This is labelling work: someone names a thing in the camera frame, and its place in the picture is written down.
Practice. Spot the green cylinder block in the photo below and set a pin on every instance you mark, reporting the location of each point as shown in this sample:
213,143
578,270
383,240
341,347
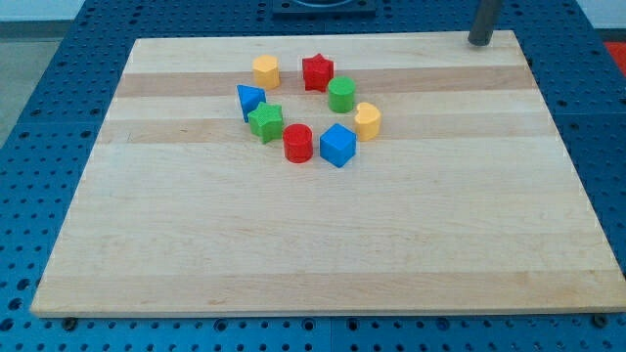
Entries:
341,94

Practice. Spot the yellow heart block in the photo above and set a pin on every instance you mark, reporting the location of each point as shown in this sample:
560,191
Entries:
367,121

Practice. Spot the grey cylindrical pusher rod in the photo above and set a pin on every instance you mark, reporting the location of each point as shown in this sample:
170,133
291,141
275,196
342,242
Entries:
484,21

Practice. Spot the yellow hexagon block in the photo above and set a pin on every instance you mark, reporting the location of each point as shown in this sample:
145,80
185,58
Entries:
266,73

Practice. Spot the blue cube block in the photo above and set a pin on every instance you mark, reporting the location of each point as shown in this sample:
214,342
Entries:
338,145

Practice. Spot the light wooden board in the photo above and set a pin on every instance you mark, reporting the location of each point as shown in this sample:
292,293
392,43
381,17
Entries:
466,203

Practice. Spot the green star block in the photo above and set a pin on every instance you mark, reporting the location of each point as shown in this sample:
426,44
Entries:
266,122

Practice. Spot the red cylinder block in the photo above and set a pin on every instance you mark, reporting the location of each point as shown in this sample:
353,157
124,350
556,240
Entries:
298,146

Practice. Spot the blue triangle block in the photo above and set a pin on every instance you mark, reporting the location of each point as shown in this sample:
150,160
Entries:
250,97

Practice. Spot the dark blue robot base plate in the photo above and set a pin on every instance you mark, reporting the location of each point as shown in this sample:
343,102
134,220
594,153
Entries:
324,8

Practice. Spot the red star block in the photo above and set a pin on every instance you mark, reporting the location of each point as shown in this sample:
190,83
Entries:
317,72

